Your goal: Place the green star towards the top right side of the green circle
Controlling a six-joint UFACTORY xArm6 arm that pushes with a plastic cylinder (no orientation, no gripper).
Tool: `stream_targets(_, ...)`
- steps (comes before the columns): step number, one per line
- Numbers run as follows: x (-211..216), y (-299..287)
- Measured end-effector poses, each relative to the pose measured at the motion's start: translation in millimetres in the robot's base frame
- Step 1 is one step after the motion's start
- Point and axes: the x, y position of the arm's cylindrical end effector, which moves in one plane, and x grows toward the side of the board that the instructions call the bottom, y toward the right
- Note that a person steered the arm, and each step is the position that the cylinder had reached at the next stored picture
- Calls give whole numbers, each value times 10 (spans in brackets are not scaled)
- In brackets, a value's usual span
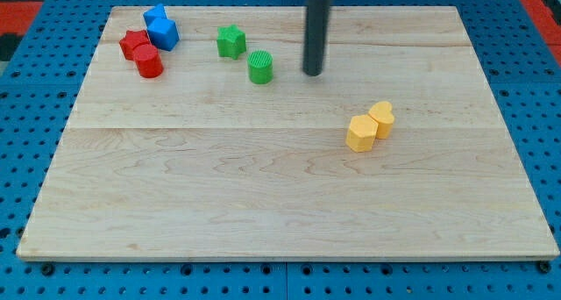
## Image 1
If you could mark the yellow hexagon block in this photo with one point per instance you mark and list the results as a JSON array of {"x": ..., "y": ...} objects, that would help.
[{"x": 361, "y": 133}]

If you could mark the red star block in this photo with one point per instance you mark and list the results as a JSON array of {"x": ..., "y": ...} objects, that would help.
[{"x": 131, "y": 41}]

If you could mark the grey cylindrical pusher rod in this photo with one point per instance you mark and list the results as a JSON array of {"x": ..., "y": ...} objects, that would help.
[{"x": 315, "y": 36}]

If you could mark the blue triangular block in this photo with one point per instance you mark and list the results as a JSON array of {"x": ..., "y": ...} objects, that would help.
[{"x": 157, "y": 11}]

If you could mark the red cylinder block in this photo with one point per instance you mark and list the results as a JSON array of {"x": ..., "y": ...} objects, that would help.
[{"x": 148, "y": 61}]

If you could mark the blue cube block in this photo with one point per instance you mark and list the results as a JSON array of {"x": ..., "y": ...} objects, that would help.
[{"x": 163, "y": 33}]

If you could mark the green cylinder block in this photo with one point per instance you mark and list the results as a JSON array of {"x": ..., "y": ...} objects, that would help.
[{"x": 260, "y": 67}]

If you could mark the yellow heart block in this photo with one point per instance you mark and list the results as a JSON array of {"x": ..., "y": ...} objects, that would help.
[{"x": 382, "y": 114}]

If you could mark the light wooden board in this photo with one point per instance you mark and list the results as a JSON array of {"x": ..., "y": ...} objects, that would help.
[{"x": 200, "y": 164}]

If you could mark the green star block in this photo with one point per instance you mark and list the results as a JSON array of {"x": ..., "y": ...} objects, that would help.
[{"x": 230, "y": 41}]

